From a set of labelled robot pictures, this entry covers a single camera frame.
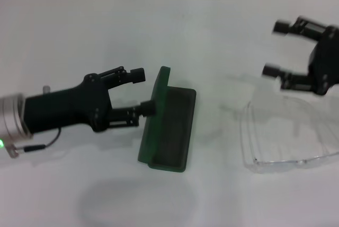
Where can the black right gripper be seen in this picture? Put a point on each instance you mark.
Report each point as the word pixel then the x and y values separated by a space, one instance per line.
pixel 327 62

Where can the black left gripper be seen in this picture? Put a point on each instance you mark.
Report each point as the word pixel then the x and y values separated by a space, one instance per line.
pixel 66 110

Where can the clear plastic glasses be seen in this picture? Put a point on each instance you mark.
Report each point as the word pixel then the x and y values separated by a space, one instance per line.
pixel 278 164

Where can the green glasses case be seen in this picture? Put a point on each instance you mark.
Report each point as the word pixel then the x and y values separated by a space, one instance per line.
pixel 169 129

